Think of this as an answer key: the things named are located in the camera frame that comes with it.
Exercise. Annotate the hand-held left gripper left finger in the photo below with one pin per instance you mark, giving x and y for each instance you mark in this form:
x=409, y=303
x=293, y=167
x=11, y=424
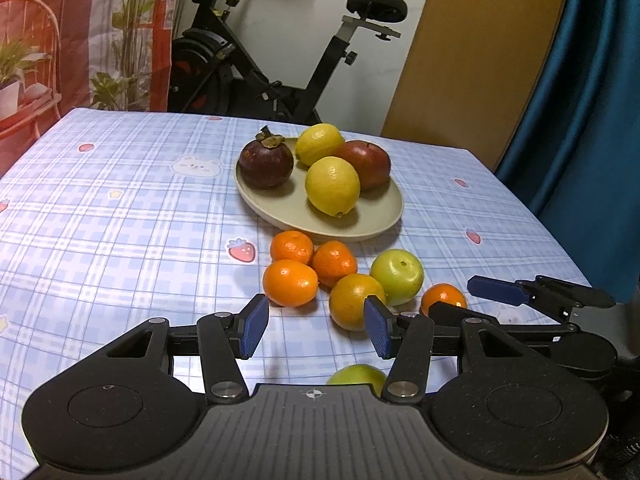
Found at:
x=254, y=327

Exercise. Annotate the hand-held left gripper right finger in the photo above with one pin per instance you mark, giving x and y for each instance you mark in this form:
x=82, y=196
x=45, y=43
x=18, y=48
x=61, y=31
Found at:
x=377, y=327

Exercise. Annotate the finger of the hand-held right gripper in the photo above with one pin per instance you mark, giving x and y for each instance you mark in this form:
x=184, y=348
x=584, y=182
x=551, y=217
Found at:
x=525, y=329
x=492, y=290

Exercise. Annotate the yellowish orange tangerine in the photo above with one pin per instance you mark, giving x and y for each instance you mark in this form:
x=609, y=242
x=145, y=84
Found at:
x=350, y=300

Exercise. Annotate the green round fruit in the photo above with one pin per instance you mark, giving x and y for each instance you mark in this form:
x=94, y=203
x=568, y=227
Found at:
x=357, y=375
x=397, y=275

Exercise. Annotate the beige round plate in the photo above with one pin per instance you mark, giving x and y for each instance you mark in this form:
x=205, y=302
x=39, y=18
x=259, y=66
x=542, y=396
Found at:
x=290, y=210

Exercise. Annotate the yellow lemon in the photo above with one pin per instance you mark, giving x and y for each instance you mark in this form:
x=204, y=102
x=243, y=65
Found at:
x=317, y=142
x=332, y=187

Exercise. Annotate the red apple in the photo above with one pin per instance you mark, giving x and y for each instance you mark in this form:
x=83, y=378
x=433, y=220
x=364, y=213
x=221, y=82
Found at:
x=372, y=162

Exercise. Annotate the purple mangosteen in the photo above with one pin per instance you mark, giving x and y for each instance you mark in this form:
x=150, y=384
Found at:
x=265, y=162

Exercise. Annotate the blue plaid tablecloth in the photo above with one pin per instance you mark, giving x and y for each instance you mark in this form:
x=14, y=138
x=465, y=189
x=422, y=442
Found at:
x=125, y=235

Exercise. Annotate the blue curtain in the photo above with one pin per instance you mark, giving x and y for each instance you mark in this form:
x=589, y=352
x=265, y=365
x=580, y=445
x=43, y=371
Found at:
x=590, y=110

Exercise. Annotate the wooden door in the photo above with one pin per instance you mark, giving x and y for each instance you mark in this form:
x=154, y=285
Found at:
x=475, y=60

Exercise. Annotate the black exercise bike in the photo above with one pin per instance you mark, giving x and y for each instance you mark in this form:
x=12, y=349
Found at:
x=235, y=60

